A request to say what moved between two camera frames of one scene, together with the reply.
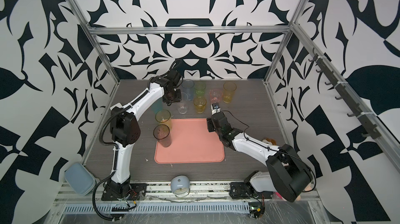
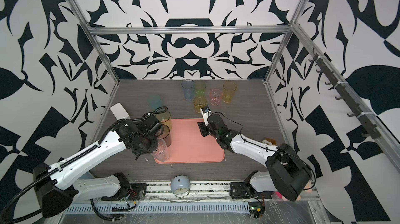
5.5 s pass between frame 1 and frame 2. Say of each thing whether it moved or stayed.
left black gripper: moved
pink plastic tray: stayed
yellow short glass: stayed
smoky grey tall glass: stayed
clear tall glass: moved
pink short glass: stayed
